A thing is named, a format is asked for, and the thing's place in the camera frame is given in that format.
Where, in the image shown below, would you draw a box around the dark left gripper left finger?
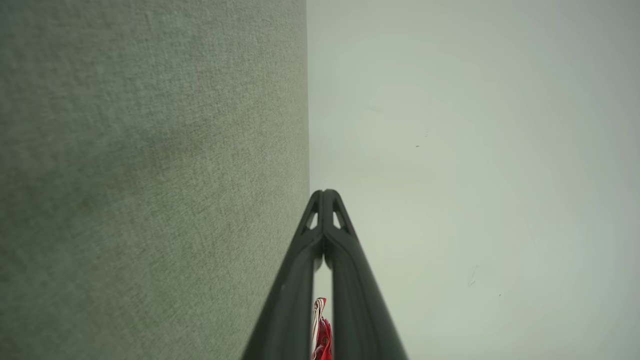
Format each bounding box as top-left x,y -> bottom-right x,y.
242,189 -> 326,360

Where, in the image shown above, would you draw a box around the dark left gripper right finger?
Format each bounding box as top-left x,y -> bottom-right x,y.
322,189 -> 408,360

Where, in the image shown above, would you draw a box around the red shorts with white stripe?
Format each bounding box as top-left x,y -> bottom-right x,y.
311,297 -> 334,360

